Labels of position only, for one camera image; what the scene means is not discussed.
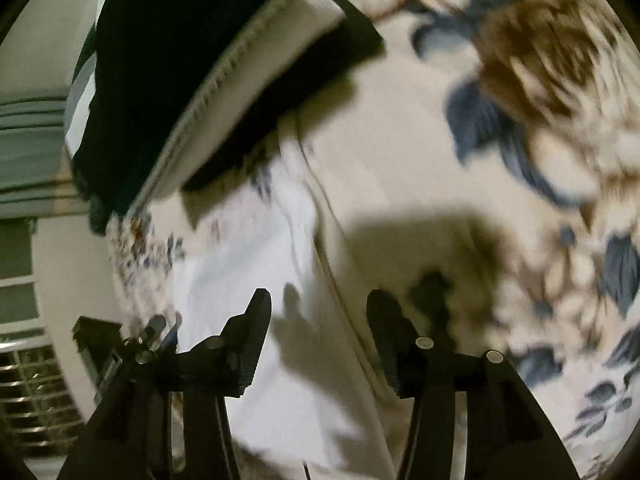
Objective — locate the folded black grey striped sweater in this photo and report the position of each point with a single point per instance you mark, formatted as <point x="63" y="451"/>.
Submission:
<point x="150" y="60"/>

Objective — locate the floral bed blanket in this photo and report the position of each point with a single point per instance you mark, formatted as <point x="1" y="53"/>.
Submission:
<point x="425" y="160"/>

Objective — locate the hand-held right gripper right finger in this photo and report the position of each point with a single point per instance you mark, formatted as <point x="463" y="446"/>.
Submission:
<point x="390" y="350"/>

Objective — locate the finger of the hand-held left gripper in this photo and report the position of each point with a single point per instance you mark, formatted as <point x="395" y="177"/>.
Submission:
<point x="156" y="332"/>
<point x="97" y="340"/>

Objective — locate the white T-shirt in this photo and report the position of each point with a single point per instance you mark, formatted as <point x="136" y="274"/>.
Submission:
<point x="240" y="270"/>

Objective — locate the white framed window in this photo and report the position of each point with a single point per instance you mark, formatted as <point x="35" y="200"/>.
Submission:
<point x="30" y="385"/>

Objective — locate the green striped curtain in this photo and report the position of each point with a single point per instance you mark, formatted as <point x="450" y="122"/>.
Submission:
<point x="30" y="160"/>

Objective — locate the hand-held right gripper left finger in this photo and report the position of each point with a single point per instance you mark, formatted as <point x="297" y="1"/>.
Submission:
<point x="250" y="350"/>

